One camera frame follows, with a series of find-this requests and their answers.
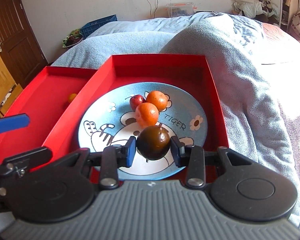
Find dark brown tomato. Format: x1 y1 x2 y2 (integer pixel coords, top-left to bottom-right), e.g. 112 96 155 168
136 125 170 160

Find small yellow orange fruit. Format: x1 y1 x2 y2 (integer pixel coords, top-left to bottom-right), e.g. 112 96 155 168
68 93 77 103

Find light wooden wardrobe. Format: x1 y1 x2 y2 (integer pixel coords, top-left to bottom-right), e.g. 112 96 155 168
0 56 23 116

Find blue cartoon tiger plate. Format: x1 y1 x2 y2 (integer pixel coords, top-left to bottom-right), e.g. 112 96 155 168
78 82 208 181

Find red box left tray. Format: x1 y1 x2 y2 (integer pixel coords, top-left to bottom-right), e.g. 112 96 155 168
0 67 96 164

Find red box tray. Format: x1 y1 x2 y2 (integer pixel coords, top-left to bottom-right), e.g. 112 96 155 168
41 53 229 181
0 67 96 164

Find orange tangerine front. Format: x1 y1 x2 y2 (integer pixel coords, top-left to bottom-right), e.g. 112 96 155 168
135 102 159 128

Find orange tangerine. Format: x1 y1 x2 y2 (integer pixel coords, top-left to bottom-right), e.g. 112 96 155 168
135 102 159 128
146 90 168 112

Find small red cherry apple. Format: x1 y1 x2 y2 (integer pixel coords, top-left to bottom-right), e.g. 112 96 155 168
126 94 146 111

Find orange tangerine back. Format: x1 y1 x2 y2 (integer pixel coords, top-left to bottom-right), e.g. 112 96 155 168
146 90 168 112

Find red box right tray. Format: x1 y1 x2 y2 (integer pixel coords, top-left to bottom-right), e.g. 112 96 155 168
41 53 229 181

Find dark brown wooden door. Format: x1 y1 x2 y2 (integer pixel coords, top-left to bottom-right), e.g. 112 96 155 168
0 0 47 88

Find light blue blanket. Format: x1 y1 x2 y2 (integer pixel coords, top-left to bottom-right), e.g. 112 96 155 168
54 12 300 224

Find white laundry basket with clothes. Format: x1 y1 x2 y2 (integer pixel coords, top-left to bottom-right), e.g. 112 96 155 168
62 29 83 49

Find blue plastic crate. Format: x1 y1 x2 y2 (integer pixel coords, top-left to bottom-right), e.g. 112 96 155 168
79 15 117 39

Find clear plastic storage box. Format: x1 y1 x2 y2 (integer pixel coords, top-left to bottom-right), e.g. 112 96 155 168
166 2 197 17

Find pile of clothes and bags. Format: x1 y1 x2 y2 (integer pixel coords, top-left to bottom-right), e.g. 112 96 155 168
232 0 279 24

